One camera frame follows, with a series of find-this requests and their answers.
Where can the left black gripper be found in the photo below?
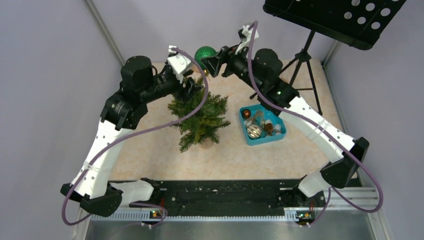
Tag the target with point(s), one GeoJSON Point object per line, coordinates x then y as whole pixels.
{"type": "Point", "coordinates": [182, 93]}

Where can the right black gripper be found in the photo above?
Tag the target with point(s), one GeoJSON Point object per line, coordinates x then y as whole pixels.
{"type": "Point", "coordinates": [227, 55]}

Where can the green glitter ball ornament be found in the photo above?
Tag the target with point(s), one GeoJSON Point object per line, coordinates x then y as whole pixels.
{"type": "Point", "coordinates": [204, 52]}

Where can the small green christmas tree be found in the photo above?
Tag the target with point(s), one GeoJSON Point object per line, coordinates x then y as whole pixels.
{"type": "Point", "coordinates": [201, 128]}

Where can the teal plastic tray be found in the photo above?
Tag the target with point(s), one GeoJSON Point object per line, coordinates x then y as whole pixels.
{"type": "Point", "coordinates": [279, 126]}

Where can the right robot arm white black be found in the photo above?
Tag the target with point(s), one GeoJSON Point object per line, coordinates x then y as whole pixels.
{"type": "Point", "coordinates": [342, 150]}

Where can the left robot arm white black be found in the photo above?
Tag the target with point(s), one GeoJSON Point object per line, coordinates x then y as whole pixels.
{"type": "Point", "coordinates": [141, 83]}

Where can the copper shiny ball ornament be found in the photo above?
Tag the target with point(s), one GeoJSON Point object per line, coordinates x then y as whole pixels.
{"type": "Point", "coordinates": [246, 113]}

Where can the silver striped ball ornament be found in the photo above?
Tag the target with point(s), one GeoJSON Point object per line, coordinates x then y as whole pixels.
{"type": "Point", "coordinates": [254, 131]}

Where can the pine cone ornament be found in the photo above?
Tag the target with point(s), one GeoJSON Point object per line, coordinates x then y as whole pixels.
{"type": "Point", "coordinates": [268, 128]}

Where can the black music stand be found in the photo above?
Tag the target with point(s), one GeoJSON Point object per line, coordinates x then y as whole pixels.
{"type": "Point", "coordinates": [357, 23]}

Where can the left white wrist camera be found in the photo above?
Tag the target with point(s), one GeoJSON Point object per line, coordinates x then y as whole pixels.
{"type": "Point", "coordinates": [179, 62]}

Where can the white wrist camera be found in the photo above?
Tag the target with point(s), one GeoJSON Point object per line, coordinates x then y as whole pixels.
{"type": "Point", "coordinates": [179, 62]}
{"type": "Point", "coordinates": [245, 34]}

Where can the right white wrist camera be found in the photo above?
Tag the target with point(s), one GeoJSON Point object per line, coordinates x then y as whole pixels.
{"type": "Point", "coordinates": [245, 34]}

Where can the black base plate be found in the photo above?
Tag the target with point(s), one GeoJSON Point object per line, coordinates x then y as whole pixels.
{"type": "Point", "coordinates": [231, 198]}

